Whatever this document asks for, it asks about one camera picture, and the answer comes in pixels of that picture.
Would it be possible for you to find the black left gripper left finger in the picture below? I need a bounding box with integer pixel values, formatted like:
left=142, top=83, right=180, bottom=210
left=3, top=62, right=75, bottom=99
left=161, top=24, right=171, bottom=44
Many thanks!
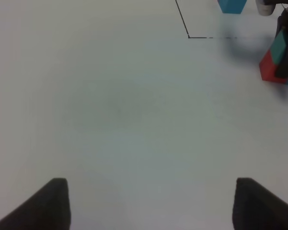
left=0, top=178, right=71, bottom=230

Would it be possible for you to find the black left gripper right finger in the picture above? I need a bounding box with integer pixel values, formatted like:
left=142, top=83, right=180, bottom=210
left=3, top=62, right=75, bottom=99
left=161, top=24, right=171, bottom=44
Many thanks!
left=232, top=178, right=288, bottom=230

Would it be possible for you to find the green cube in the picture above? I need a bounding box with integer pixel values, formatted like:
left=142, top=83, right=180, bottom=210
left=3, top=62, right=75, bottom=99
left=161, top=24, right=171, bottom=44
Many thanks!
left=270, top=31, right=287, bottom=65

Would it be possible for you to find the red cube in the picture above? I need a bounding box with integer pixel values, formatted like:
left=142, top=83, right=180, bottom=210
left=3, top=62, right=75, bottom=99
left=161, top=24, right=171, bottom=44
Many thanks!
left=259, top=49, right=287, bottom=84

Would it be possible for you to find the blue template cube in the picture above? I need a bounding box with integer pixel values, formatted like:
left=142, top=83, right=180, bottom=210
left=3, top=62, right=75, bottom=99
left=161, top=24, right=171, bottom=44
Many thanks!
left=217, top=0, right=247, bottom=14

